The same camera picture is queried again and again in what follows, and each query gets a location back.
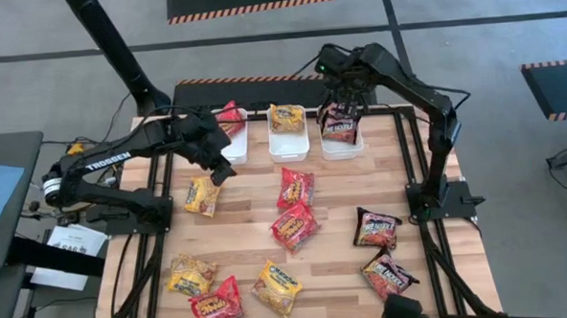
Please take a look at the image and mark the person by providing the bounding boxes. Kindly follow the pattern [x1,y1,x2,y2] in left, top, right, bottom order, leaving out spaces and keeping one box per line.
[380,291,433,318]

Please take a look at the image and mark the black ribbed stand pole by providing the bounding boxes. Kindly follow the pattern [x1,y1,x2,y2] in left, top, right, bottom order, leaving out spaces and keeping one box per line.
[62,0,173,121]

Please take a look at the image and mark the red Maruchan noodle pack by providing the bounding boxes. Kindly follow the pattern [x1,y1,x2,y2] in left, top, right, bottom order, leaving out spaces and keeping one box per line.
[213,100,248,139]
[274,166,317,211]
[187,275,245,318]
[269,200,322,256]

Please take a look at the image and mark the black Maruchan fire noodle pack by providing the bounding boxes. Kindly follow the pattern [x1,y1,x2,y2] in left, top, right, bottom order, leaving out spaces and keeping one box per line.
[359,246,421,304]
[316,101,363,148]
[351,205,405,252]

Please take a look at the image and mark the white plastic bin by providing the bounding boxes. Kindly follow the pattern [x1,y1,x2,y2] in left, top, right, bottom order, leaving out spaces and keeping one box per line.
[214,107,251,167]
[265,104,311,165]
[317,104,365,162]

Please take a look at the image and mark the black desk foot bar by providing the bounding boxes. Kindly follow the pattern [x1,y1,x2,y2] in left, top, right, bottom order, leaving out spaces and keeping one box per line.
[6,232,107,283]

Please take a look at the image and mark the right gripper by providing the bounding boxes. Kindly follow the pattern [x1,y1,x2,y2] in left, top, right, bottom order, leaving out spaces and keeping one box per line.
[321,68,374,120]

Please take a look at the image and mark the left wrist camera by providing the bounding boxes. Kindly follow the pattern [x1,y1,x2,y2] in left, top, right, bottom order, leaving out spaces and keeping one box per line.
[209,161,238,188]

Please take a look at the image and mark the yellow Maruchan noodle pack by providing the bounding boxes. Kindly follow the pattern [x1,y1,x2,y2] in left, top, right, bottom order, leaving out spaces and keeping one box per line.
[183,175,224,220]
[249,257,305,318]
[268,102,307,135]
[165,251,219,298]

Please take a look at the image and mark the black aluminium table frame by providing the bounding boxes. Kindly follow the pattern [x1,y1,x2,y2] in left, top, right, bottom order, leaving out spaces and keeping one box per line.
[87,100,507,318]

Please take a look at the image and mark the grey desk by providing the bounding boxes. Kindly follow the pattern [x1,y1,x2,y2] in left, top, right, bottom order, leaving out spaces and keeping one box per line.
[0,129,51,273]

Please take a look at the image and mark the white plain paper sheet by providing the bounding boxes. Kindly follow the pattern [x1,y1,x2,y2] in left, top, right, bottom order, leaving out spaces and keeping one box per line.
[29,263,90,294]

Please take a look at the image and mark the white printed paper sheet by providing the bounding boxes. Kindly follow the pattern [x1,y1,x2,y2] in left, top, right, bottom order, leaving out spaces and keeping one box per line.
[44,222,110,261]

